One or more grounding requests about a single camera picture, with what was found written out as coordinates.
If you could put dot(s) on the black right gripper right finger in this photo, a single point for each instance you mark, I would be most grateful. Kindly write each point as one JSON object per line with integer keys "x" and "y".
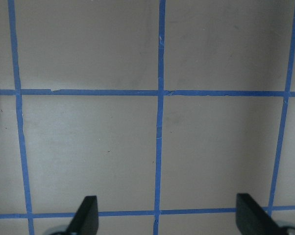
{"x": 251, "y": 219}

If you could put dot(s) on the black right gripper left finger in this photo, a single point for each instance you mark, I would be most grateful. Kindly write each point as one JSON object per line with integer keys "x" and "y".
{"x": 85, "y": 221}

